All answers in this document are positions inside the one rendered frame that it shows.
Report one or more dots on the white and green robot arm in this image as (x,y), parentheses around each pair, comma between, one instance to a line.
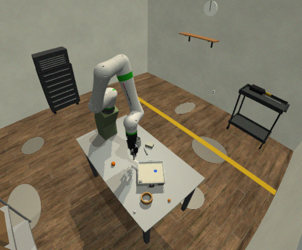
(103,72)

